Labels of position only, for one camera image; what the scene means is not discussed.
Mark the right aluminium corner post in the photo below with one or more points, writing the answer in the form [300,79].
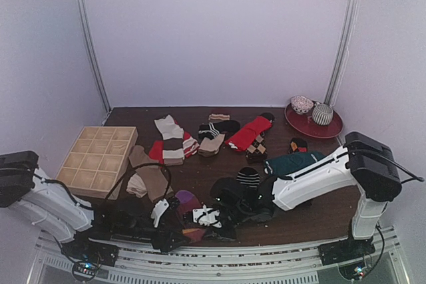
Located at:
[342,54]

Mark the aluminium front rail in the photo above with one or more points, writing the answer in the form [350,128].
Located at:
[291,263]

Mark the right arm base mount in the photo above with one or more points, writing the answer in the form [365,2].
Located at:
[349,254]

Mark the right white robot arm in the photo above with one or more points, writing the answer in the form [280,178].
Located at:
[362,162]

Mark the black orange argyle sock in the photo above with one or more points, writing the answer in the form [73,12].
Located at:
[298,145]

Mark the patterned white bowl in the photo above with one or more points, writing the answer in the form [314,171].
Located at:
[301,104]

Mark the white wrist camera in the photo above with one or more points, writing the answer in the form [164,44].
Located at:
[207,217]
[159,211]

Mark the aluminium corner post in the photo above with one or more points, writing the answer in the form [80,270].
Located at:
[342,54]
[91,54]

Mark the red beige striped socks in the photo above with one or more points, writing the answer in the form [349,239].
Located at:
[176,144]

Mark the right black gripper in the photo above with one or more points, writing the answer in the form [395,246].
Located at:
[221,230]

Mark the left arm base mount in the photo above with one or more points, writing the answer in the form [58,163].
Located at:
[87,257]

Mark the brown beige sock pair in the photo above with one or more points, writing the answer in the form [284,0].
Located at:
[148,178]

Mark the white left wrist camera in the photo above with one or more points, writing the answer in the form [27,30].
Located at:
[159,211]

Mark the striped grey cup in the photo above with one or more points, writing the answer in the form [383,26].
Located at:
[322,114]

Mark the red sock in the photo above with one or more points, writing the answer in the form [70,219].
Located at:
[242,140]

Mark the beige striped folded sock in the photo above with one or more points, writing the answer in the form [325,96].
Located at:
[218,117]

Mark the left aluminium corner post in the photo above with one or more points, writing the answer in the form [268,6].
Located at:
[91,54]

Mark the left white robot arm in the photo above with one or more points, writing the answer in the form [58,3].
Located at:
[50,205]

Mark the black striped ankle sock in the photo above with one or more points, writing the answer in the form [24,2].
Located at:
[248,177]

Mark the wooden compartment box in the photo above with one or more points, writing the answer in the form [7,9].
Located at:
[97,160]

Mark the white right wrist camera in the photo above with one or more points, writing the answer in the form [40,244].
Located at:
[207,217]

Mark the tan ankle sock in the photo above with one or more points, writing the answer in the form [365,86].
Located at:
[210,147]

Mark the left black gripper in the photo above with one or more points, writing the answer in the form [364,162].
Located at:
[165,245]

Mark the black white striped sock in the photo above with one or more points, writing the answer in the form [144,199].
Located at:
[214,129]

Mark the purple magenta striped sock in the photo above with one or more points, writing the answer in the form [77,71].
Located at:
[187,203]

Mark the brown argyle sock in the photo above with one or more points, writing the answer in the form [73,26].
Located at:
[257,151]

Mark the dark green sock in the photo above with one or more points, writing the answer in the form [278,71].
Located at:
[287,164]

